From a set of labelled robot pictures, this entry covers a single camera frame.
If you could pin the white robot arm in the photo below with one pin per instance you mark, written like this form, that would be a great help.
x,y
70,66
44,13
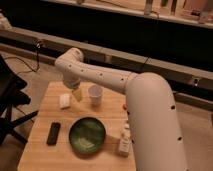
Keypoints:
x,y
158,143

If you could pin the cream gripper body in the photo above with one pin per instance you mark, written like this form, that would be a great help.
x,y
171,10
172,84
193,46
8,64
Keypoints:
x,y
77,93

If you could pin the white plastic bottle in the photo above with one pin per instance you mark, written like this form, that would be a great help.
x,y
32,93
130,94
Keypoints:
x,y
124,142

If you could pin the black office chair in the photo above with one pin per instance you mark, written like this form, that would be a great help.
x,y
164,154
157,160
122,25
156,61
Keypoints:
x,y
11,95

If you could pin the green ceramic bowl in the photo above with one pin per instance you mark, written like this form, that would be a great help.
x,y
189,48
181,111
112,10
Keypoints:
x,y
87,136

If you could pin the white sponge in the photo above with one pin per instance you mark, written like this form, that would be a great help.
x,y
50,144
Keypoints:
x,y
64,101

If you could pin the black remote control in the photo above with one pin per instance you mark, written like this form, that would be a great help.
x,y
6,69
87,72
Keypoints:
x,y
53,133

